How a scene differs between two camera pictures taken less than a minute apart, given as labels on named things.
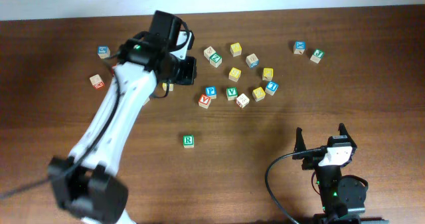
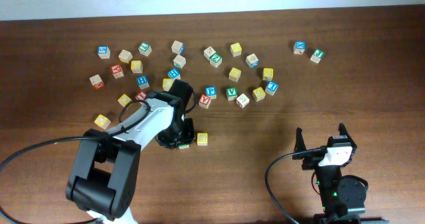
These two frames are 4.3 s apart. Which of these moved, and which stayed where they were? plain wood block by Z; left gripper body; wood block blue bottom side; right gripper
Moved: left gripper body
Stayed: right gripper; plain wood block by Z; wood block blue bottom side
